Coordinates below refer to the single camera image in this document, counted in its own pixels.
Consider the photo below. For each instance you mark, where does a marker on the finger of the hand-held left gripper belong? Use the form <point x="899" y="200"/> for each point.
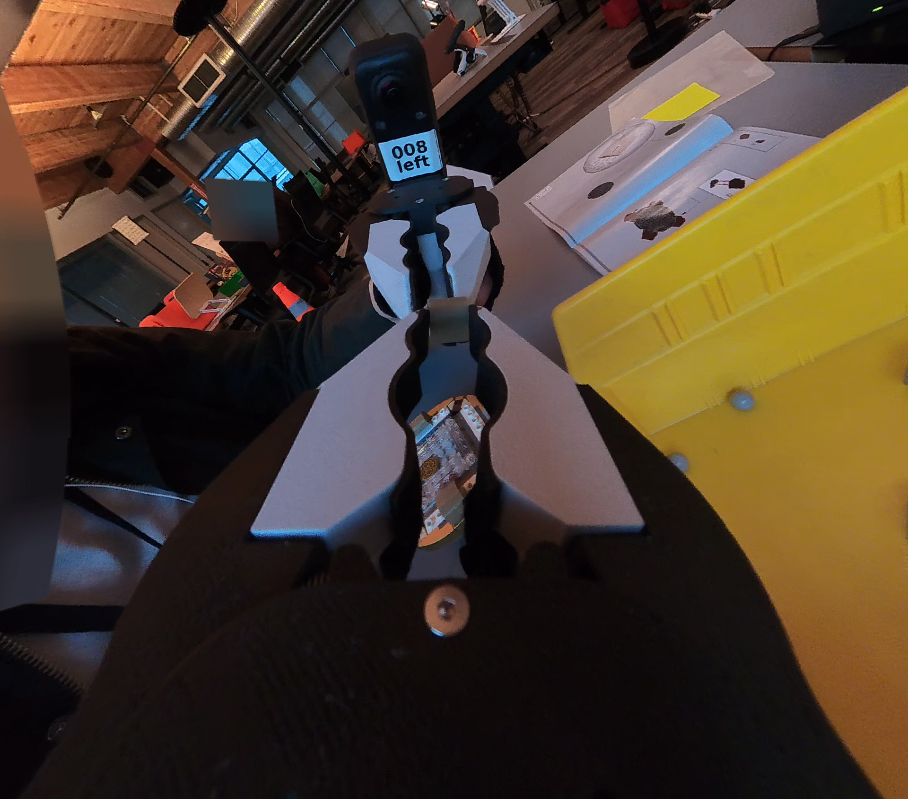
<point x="386" y="260"/>
<point x="468" y="246"/>

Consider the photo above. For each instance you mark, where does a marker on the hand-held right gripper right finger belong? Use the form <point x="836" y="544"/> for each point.
<point x="567" y="458"/>

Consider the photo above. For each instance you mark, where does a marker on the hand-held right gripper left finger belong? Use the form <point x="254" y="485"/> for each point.
<point x="326" y="458"/>

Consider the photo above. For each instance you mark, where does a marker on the small tan brick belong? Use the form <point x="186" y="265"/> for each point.
<point x="448" y="320"/>

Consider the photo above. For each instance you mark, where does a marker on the round toy brick model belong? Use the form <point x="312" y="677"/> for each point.
<point x="443" y="458"/>

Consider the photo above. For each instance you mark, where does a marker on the yellow plastic bin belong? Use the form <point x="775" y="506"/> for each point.
<point x="780" y="529"/>

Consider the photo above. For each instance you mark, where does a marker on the person's left forearm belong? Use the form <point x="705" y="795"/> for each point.
<point x="213" y="373"/>

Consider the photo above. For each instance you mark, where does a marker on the grey desk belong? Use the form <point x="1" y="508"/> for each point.
<point x="539" y="246"/>

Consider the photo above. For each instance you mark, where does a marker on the person's left hand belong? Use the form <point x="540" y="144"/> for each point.
<point x="383" y="306"/>

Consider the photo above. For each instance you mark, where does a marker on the brown cardboard box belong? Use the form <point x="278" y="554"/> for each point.
<point x="440" y="37"/>

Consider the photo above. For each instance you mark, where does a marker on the white black gripper device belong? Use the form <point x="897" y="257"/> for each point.
<point x="465" y="58"/>

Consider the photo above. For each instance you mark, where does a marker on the grey background table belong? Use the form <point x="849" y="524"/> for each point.
<point x="511" y="33"/>

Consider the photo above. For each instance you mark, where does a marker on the white ceiling vent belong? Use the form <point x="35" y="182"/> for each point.
<point x="202" y="79"/>

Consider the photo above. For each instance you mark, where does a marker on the black perforated chair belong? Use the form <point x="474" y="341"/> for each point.
<point x="128" y="458"/>

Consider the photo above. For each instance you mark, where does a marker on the instruction booklet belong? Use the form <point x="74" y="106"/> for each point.
<point x="660" y="175"/>

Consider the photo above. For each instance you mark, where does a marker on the person's grey hoodie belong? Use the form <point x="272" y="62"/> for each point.
<point x="106" y="565"/>

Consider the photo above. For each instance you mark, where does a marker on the yellow sticky note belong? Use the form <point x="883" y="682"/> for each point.
<point x="681" y="102"/>

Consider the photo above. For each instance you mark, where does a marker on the white paper sheet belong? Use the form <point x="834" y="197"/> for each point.
<point x="738" y="61"/>

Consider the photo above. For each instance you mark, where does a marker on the white frame stand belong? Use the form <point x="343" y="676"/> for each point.
<point x="500" y="12"/>

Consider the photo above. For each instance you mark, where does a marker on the wall calendar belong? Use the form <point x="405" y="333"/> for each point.
<point x="131" y="230"/>

